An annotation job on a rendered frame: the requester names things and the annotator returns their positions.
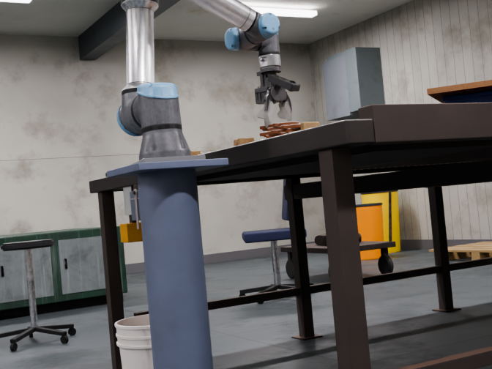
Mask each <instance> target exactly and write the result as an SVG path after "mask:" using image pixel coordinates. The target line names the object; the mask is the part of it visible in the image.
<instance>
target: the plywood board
mask: <svg viewBox="0 0 492 369"><path fill-rule="evenodd" d="M486 91H492V80H487V81H478V82H472V83H462V84H457V85H451V86H442V87H436V88H431V89H427V95H429V96H431V97H432V98H434V99H436V100H438V101H439V102H441V103H445V102H444V101H443V99H442V97H449V96H454V95H459V94H470V93H475V92H486Z"/></svg>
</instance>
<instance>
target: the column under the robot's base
mask: <svg viewBox="0 0 492 369"><path fill-rule="evenodd" d="M224 165H228V158H217V159H204V160H177V161H163V162H149V163H136V164H132V165H128V166H125V167H121V168H116V169H113V170H110V171H107V177H108V178H111V177H123V176H137V178H138V195H139V204H140V213H141V229H142V238H143V255H144V263H145V273H146V290H147V298H148V307H149V324H150V332H151V342H152V359H153V367H154V369H213V361H212V345H211V337H210V328H209V311H208V303H207V295H206V278H205V269H204V253H203V245H202V235H201V220H200V211H199V202H198V186H197V177H196V171H201V170H205V169H209V168H216V167H220V166H224Z"/></svg>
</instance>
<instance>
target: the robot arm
mask: <svg viewBox="0 0 492 369"><path fill-rule="evenodd" d="M189 1H191V2H192V3H194V4H197V5H198V6H199V7H202V8H204V9H205V10H207V11H209V12H210V13H212V14H214V15H216V16H217V17H219V18H221V19H223V20H225V21H227V22H228V23H230V24H232V25H233V26H235V27H237V28H230V29H228V30H227V32H226V33H225V46H226V47H227V49H229V50H230V51H258V61H259V68H260V72H257V76H260V81H261V85H260V88H259V87H258V88H257V89H255V96H256V95H257V97H256V104H258V105H264V107H263V109H262V110H261V111H259V112H258V114H257V117H258V118H260V119H264V124H265V127H266V128H268V126H269V125H270V124H271V118H272V111H273V110H274V107H275V106H274V104H276V103H279V104H278V105H279V109H280V111H279V112H278V113H277V115H278V117H279V118H280V119H287V122H292V107H291V101H290V98H289V96H288V95H287V92H286V89H287V90H288V91H290V92H294V91H296V92H298V91H299V88H300V84H298V83H296V82H295V81H290V80H289V79H286V78H284V77H281V76H279V75H277V73H279V72H281V68H280V67H281V61H280V47H279V39H278V38H279V35H278V31H279V29H280V21H279V20H278V18H277V16H276V15H274V14H273V13H270V12H267V13H263V14H261V13H259V12H257V11H255V10H254V9H252V8H250V7H249V6H247V5H246V4H243V3H242V2H240V1H238V0H189ZM121 7H122V9H123V10H124V11H125V12H126V49H127V85H126V86H125V87H124V88H123V90H122V104H121V105H120V106H119V109H118V111H117V115H116V118H117V122H118V124H119V126H120V127H121V129H122V130H123V131H124V132H126V133H127V134H128V135H132V136H143V138H142V142H141V149H140V153H139V160H142V159H144V158H154V157H178V156H191V151H190V148H189V146H188V145H187V142H186V140H185V137H184V135H183V133H182V122H181V115H180V109H179V94H178V91H177V87H176V85H175V84H173V83H155V82H154V11H155V10H157V8H158V0H121Z"/></svg>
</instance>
